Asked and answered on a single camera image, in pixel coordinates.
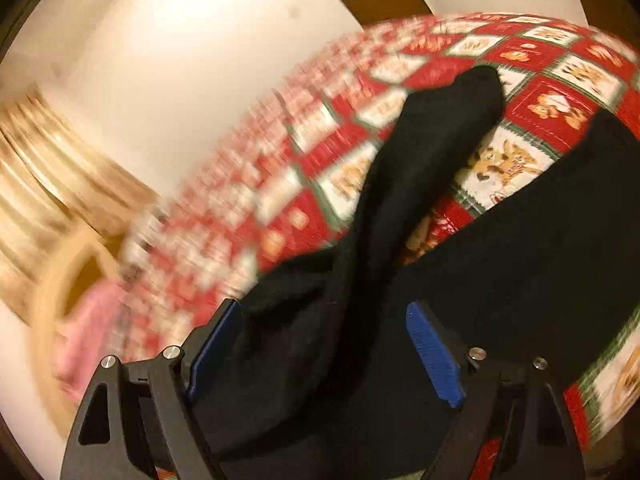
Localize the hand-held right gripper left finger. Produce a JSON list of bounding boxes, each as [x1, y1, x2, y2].
[[60, 298, 244, 480]]

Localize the black pants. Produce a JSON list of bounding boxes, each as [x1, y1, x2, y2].
[[191, 66, 640, 480]]

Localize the red checkered printed blanket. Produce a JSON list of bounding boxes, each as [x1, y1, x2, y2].
[[119, 10, 640, 480]]

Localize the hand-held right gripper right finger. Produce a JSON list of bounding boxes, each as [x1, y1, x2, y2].
[[405, 301, 587, 480]]

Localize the cream round headboard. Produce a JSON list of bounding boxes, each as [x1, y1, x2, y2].
[[29, 227, 128, 413]]

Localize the pink folded blanket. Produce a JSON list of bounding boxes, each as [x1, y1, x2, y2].
[[54, 279, 132, 407]]

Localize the beige patterned curtain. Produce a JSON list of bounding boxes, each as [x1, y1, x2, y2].
[[0, 86, 157, 322]]

